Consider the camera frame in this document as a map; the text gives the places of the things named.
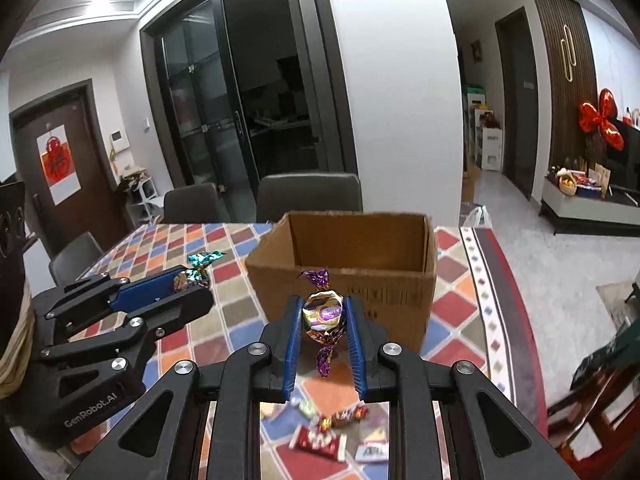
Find black television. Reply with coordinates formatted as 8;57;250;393
597;120;640;201

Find grey dining chair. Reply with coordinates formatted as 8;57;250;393
256;173;364;224
163;183;221;225
49;232;106;288

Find brown cardboard box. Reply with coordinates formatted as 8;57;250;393
245;211;439;357

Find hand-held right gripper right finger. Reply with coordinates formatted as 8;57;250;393
344;295;593;480

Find red bow balloon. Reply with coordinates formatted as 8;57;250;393
579;89;626;152

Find white tv cabinet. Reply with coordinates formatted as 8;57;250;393
539;175;640;236

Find red and white door poster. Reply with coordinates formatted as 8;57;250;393
36;125;82;206

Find dark hallway door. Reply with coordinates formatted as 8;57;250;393
495;7;541;202

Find fruit basket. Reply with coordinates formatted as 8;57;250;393
556;167;579;196

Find slatted wooden panel gold handles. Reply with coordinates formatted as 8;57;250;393
529;0;601;162

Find brown wooden door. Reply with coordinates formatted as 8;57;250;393
10;80;121;261

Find small white dark-print packet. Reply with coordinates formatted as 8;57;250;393
355;441;390;463

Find purple-ended gold candy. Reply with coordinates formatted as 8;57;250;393
299;268;347;380

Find white stool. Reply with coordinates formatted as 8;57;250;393
122;165;166;231

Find white storage shelf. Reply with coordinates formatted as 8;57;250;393
467;87;504;171

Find brown wooden chair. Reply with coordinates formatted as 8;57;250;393
547;345;640;462

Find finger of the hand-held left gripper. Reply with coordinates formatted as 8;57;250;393
31;267;190;322
36;286;216;362

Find teal-ended candy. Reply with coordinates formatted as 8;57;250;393
172;250;229;293

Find dark green garment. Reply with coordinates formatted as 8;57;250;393
570;320;640;396

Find person's left forearm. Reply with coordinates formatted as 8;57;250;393
0;182;39;401

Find white plastic bag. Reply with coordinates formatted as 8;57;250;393
459;205;494;229

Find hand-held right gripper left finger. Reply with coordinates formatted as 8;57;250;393
67;295;306;480

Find bronze-ended candy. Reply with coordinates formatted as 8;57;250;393
320;406;370;432

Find black-framed glass sliding door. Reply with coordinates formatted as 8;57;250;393
140;0;261;206

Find small red dark packet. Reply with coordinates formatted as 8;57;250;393
291;425;347;463

